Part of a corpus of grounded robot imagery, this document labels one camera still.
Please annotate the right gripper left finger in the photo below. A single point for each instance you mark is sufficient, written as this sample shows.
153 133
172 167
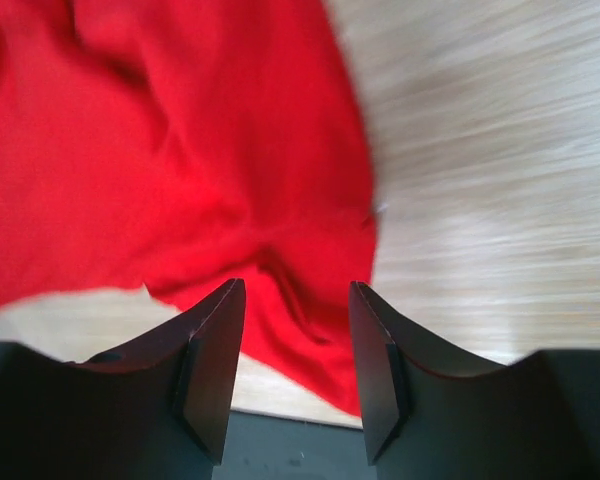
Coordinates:
160 399

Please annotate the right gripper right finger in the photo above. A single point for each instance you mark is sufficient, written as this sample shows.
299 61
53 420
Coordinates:
424 399

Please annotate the red t shirt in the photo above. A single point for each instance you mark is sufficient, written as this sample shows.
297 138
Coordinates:
173 145

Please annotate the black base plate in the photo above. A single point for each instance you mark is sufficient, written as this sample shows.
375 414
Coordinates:
259 447

